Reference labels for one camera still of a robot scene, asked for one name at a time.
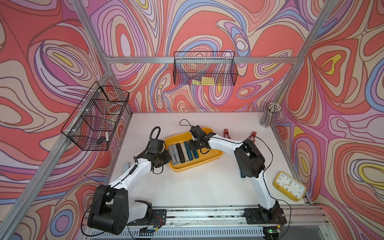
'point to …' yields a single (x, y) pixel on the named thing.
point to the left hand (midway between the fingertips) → (171, 157)
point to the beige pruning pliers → (184, 152)
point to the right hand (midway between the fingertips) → (193, 148)
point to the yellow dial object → (289, 186)
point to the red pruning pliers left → (226, 131)
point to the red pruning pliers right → (254, 133)
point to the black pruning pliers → (180, 153)
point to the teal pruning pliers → (188, 151)
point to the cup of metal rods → (267, 118)
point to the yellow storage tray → (208, 158)
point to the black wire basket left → (92, 127)
